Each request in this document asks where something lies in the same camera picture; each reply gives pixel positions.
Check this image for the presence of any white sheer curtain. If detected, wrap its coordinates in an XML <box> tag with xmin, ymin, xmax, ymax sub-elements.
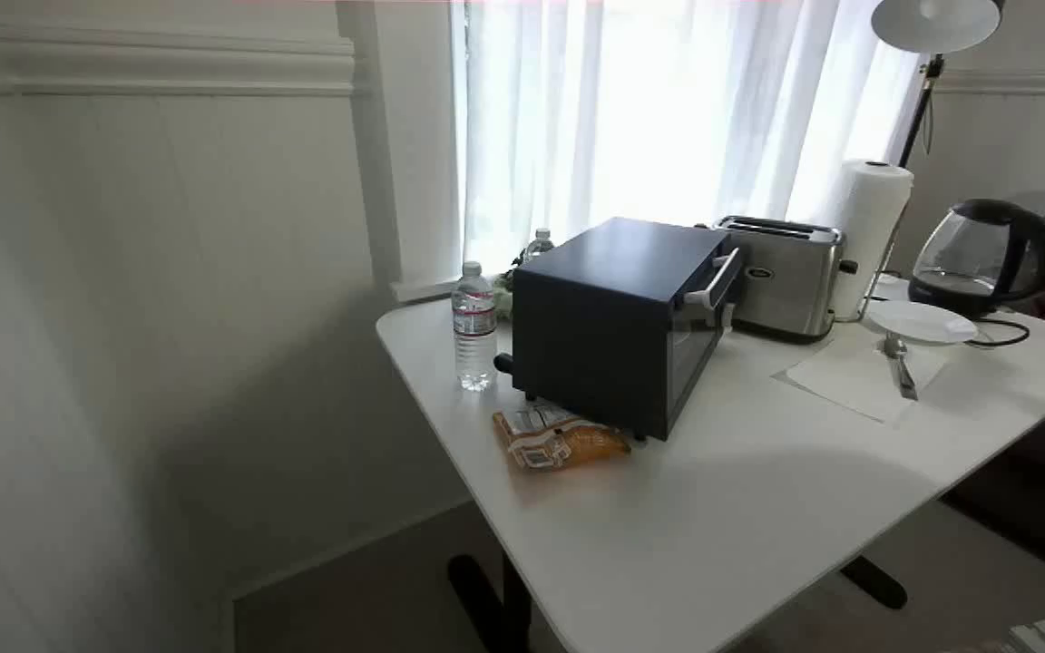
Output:
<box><xmin>452</xmin><ymin>0</ymin><xmax>926</xmax><ymax>280</ymax></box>

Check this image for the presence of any black toaster oven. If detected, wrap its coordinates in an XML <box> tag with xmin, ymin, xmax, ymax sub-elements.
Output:
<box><xmin>495</xmin><ymin>215</ymin><xmax>750</xmax><ymax>443</ymax></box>

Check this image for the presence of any clear plastic water bottle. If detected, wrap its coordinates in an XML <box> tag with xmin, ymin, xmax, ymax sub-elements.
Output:
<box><xmin>450</xmin><ymin>259</ymin><xmax>499</xmax><ymax>395</ymax></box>

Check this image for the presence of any glass kettle with black handle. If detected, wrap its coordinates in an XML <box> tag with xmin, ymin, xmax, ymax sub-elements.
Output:
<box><xmin>906</xmin><ymin>195</ymin><xmax>1045</xmax><ymax>325</ymax></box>

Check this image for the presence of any bagged bread loaf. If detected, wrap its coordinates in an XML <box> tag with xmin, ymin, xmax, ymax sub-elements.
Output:
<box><xmin>491</xmin><ymin>398</ymin><xmax>634</xmax><ymax>476</ymax></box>

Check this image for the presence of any white paper napkin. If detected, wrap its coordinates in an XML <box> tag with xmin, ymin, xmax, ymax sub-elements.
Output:
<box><xmin>782</xmin><ymin>325</ymin><xmax>959</xmax><ymax>427</ymax></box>

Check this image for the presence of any black table base foot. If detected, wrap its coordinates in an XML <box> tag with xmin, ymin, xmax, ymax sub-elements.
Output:
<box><xmin>843</xmin><ymin>557</ymin><xmax>911</xmax><ymax>615</ymax></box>
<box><xmin>445</xmin><ymin>552</ymin><xmax>536</xmax><ymax>653</ymax></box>

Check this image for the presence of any black kettle base cable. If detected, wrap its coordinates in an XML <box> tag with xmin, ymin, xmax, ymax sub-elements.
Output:
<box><xmin>966</xmin><ymin>317</ymin><xmax>1034</xmax><ymax>352</ymax></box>

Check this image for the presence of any white paper towel roll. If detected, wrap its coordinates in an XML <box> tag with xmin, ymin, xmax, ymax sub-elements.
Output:
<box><xmin>827</xmin><ymin>157</ymin><xmax>917</xmax><ymax>328</ymax></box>

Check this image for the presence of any clear bottle with white cap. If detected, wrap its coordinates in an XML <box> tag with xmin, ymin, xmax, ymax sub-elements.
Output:
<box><xmin>513</xmin><ymin>224</ymin><xmax>559</xmax><ymax>271</ymax></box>

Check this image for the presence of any silver two-slot toaster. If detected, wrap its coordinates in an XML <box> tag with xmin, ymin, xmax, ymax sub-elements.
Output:
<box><xmin>713</xmin><ymin>215</ymin><xmax>853</xmax><ymax>344</ymax></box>

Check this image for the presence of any white round plate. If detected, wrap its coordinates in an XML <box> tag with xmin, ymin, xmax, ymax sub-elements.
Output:
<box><xmin>865</xmin><ymin>297</ymin><xmax>983</xmax><ymax>348</ymax></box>

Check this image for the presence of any silver oven door handle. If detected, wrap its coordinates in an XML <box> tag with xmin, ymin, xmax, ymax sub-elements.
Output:
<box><xmin>678</xmin><ymin>246</ymin><xmax>749</xmax><ymax>328</ymax></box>

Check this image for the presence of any metal spoon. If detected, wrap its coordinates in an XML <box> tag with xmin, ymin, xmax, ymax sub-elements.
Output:
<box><xmin>877</xmin><ymin>333</ymin><xmax>920</xmax><ymax>404</ymax></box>

